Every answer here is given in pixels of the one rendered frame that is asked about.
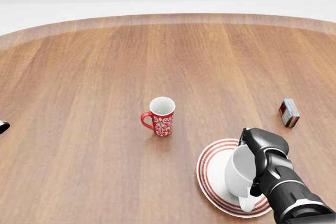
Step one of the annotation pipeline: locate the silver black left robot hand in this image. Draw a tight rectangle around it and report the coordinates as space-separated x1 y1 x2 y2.
0 120 11 134

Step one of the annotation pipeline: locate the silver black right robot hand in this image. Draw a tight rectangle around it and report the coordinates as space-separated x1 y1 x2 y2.
239 127 301 197

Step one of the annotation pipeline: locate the small printed food box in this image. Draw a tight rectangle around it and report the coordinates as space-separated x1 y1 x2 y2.
278 98 301 128

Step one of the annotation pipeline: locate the red mug with white pattern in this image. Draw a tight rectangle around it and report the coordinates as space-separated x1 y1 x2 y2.
140 97 176 137

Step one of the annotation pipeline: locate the white plate with red rings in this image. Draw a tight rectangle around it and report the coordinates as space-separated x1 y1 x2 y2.
196 138 272 218

